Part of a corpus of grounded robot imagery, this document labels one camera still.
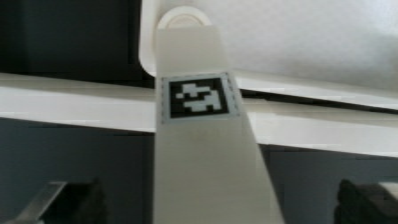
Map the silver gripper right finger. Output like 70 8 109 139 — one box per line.
333 179 398 224

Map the white desk leg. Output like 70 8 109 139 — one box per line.
150 5 287 224

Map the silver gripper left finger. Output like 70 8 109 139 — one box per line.
14 179 108 224

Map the white desk top tray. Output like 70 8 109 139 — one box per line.
138 0 398 110

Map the white L-shaped fence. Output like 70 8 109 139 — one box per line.
0 72 398 158

